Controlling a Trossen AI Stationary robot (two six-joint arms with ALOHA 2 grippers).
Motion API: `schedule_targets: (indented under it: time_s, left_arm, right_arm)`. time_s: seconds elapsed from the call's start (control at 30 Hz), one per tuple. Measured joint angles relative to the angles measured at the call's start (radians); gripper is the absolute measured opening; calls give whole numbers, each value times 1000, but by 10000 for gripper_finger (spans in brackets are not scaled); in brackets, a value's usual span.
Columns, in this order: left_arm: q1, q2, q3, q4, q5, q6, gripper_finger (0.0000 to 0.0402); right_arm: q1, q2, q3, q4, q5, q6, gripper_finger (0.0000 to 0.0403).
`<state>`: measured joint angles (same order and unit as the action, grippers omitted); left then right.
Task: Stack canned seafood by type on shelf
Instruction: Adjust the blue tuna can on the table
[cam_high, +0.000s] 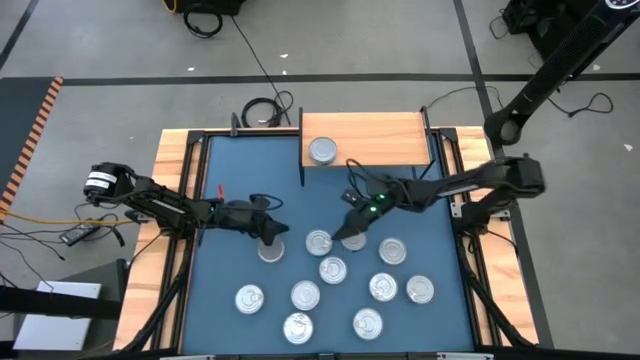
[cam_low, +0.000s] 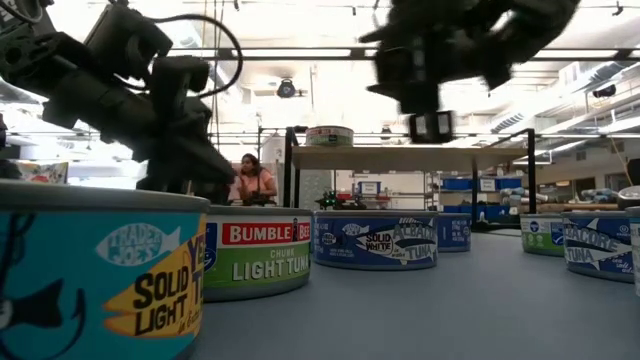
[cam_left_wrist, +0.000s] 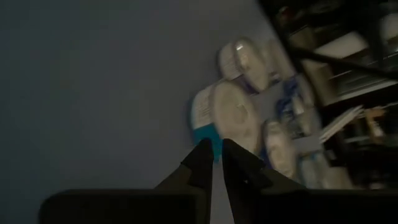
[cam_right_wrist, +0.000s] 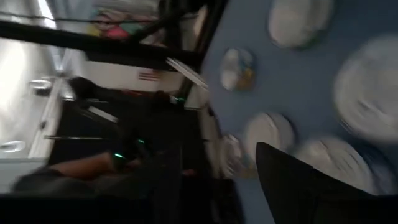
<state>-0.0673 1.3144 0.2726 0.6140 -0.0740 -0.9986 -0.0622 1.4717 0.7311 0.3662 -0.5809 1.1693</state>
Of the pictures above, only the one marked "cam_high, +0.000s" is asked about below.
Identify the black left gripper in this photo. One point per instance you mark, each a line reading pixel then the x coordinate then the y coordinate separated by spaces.
pixel 245 215

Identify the silver-lidded tuna can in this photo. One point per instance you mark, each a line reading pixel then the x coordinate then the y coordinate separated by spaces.
pixel 392 251
pixel 249 299
pixel 271 255
pixel 420 289
pixel 318 244

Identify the black box with yellow trim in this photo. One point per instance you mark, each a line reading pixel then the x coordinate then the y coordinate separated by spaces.
pixel 210 5

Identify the white board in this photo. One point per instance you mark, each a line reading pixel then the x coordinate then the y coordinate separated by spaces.
pixel 55 330

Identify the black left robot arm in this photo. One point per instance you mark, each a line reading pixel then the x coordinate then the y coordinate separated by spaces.
pixel 160 202

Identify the dark grey cabinet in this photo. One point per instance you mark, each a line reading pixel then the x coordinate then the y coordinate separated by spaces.
pixel 107 280

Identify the wooden shelf with black legs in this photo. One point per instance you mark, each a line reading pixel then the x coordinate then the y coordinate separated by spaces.
pixel 380 140

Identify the white bracket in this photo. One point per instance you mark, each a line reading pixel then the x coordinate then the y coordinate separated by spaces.
pixel 187 357
pixel 465 356

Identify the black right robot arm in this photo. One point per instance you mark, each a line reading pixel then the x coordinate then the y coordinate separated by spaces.
pixel 460 187

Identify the black perforated tower stand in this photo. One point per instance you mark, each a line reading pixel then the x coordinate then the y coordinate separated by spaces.
pixel 560 55

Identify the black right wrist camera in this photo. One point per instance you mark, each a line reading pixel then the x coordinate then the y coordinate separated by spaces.
pixel 350 196

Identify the black mat with hazard stripe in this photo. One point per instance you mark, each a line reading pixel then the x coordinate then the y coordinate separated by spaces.
pixel 20 115

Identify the teal Trader Joe's tuna can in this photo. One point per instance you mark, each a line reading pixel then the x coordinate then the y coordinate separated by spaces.
pixel 367 323
pixel 298 328

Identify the black power adapter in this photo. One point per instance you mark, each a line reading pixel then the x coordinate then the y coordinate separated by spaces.
pixel 80 235

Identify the blue label tuna can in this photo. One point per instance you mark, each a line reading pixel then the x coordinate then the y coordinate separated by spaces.
pixel 332 270
pixel 383 287

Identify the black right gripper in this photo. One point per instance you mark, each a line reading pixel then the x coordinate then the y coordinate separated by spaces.
pixel 382 197

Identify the black beam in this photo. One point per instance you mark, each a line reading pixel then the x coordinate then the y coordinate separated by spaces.
pixel 50 302

